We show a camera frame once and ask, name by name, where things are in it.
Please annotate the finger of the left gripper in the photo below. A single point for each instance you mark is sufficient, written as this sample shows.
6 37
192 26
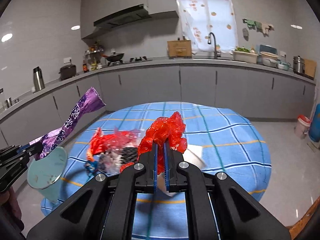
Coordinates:
27 152
10 150

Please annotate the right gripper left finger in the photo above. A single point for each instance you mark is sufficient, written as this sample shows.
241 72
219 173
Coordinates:
147 176

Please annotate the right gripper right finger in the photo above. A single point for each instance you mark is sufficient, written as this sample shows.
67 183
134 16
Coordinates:
174 181

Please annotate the black mesh net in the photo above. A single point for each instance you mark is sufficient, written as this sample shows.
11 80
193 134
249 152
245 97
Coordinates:
128 155

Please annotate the white paper cup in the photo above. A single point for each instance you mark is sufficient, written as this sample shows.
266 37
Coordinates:
193 155

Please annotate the red plastic bag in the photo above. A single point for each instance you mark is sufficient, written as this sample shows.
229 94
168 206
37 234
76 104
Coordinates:
161 130

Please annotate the purple snack wrapper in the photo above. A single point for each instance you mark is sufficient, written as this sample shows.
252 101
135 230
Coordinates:
88 103

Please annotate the teal trash bin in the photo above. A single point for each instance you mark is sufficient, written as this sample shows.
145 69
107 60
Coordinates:
44 175

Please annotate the black kitchen faucet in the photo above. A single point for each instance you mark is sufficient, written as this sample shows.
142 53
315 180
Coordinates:
212 40

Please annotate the clear pink plastic bag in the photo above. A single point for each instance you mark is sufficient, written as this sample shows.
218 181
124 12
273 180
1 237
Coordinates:
109 163

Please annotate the blue plaid tablecloth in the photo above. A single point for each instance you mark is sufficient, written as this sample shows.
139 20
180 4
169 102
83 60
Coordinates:
230 144

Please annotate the steel thermos kettle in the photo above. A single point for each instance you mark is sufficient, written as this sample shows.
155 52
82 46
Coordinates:
38 79

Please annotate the spice rack with bottles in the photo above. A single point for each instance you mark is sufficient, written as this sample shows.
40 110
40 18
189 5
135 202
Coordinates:
92 57

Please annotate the gas stove burner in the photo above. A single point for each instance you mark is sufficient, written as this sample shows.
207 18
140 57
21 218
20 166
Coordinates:
139 59

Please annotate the grey base cabinets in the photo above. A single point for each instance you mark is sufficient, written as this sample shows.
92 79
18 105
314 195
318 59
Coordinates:
255 92

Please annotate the black wok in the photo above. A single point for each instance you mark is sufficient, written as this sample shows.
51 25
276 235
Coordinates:
115 57

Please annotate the wooden knife block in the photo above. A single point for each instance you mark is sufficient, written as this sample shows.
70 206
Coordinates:
179 48

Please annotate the white bucket red lid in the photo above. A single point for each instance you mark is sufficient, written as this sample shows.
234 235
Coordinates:
302 126

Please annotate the white basin with vegetables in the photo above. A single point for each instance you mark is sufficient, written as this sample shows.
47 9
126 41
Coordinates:
244 55

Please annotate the blue gas cylinder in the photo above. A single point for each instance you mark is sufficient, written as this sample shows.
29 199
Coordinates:
314 131

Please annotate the white bowls stack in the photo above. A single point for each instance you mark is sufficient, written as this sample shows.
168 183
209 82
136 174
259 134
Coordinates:
269 59

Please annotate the white patterned window curtain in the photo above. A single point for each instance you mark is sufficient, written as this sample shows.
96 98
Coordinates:
200 17

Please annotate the range hood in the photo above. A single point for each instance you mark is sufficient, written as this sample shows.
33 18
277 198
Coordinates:
122 17

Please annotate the stacked steel pot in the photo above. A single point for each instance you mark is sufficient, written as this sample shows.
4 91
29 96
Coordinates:
298 65

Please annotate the wooden cutting board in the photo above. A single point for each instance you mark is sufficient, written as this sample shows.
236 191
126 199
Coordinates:
310 68

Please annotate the hanging cloths on wall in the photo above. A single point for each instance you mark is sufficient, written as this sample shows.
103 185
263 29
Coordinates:
259 27

